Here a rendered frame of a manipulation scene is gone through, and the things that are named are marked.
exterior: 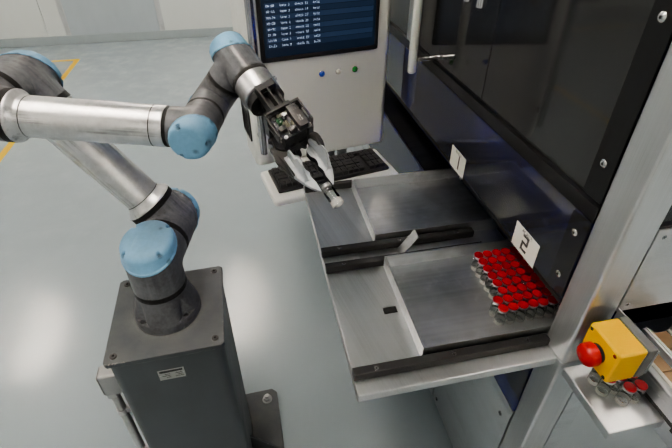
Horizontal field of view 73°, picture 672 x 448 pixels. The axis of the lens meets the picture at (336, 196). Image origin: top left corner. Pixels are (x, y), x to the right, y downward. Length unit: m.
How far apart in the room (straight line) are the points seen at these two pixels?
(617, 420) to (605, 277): 0.26
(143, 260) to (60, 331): 1.43
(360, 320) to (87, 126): 0.64
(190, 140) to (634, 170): 0.69
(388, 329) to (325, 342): 1.09
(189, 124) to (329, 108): 0.88
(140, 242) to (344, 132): 0.90
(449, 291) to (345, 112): 0.82
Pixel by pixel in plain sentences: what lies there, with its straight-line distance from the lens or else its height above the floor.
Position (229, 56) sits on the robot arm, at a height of 1.37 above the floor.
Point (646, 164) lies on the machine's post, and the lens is 0.76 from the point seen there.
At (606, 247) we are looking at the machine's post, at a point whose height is 1.17.
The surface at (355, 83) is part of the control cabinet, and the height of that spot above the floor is 1.06.
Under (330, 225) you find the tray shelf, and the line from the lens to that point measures 1.22.
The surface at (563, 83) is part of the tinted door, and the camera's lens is 0.90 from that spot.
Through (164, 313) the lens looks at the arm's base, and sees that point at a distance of 1.12.
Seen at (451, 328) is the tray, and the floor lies 0.88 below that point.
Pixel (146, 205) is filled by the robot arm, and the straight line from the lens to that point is 1.12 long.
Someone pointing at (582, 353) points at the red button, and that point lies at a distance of 0.90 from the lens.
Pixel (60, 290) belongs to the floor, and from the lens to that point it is 2.62.
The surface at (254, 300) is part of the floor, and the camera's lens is 2.24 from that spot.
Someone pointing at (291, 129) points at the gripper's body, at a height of 1.29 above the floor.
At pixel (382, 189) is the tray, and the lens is 1.36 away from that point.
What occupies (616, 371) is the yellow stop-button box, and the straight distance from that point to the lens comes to 0.91.
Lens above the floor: 1.65
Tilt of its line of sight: 35 degrees down
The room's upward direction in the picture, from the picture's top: straight up
